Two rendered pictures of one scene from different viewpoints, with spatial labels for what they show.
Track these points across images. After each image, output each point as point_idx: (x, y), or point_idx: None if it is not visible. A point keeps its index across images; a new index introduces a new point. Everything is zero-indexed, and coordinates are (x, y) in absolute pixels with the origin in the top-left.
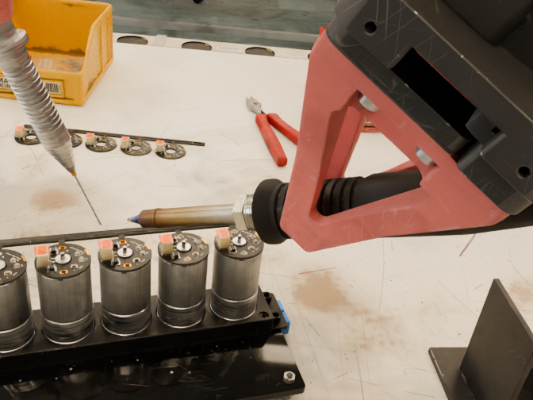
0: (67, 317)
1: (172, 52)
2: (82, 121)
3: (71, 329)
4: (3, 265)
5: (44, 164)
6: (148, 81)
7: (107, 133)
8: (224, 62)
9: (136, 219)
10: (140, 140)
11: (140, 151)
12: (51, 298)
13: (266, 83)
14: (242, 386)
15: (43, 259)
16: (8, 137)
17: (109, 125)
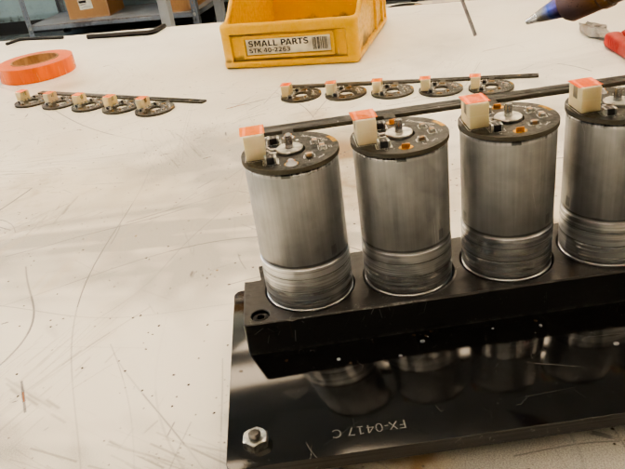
0: (412, 240)
1: (458, 5)
2: (361, 74)
3: (420, 267)
4: (299, 146)
5: (323, 117)
6: (437, 32)
7: (398, 80)
8: (532, 3)
9: (551, 6)
10: (445, 81)
11: (448, 91)
12: (384, 202)
13: (600, 12)
14: None
15: (367, 127)
16: (272, 99)
17: (397, 73)
